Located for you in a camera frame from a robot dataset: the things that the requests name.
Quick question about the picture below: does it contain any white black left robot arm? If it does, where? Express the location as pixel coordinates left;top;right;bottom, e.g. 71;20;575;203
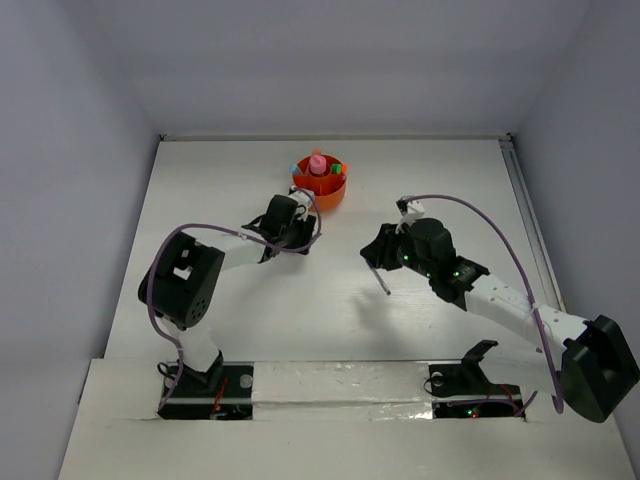
138;188;321;395

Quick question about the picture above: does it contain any blue ballpoint pen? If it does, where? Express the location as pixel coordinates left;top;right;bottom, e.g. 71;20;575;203
365;260;391;296

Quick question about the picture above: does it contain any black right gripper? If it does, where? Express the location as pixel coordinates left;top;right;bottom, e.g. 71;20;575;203
358;221;435;279

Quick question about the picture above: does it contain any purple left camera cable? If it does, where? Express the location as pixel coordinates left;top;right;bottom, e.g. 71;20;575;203
147;189;324;416

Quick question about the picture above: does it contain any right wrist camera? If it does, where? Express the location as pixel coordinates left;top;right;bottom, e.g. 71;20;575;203
395;196;425;234

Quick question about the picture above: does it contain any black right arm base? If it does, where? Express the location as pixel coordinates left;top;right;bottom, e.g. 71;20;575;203
423;340;524;420

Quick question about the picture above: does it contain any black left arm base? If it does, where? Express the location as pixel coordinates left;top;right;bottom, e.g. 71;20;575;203
157;355;254;420

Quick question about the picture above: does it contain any orange round divided organizer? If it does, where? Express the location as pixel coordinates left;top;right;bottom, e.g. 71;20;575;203
292;153;347;213

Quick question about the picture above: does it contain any pink capped sticker bottle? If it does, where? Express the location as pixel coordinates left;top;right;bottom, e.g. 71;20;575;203
308;154;327;177

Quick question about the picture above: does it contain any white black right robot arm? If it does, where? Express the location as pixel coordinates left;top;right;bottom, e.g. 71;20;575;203
360;218;639;423

